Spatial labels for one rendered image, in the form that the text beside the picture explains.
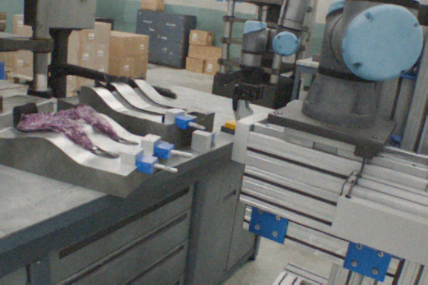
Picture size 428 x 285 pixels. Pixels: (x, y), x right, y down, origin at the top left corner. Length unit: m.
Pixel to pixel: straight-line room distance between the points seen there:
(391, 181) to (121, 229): 0.69
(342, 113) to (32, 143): 0.68
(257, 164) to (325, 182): 0.15
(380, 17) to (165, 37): 7.80
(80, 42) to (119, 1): 4.86
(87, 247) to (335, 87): 0.69
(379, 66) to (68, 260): 0.79
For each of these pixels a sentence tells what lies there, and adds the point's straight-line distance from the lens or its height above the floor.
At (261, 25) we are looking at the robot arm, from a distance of 1.36.
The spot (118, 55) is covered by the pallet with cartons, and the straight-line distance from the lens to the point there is 5.82.
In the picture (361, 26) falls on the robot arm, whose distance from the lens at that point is 0.62.
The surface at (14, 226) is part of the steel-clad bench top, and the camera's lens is 0.80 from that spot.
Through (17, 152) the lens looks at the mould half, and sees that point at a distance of 1.02.
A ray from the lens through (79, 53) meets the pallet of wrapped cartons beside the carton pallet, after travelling 5.03.
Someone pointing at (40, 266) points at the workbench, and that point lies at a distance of 0.94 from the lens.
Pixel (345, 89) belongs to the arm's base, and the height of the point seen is 1.11.
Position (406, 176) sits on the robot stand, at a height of 0.98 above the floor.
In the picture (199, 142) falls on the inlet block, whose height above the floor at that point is 0.83.
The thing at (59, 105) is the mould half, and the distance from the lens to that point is 1.47.
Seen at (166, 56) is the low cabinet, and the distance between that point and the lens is 8.34.
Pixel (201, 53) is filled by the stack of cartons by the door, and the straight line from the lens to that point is 8.06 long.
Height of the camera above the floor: 1.21
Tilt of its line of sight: 16 degrees down
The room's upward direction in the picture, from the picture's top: 7 degrees clockwise
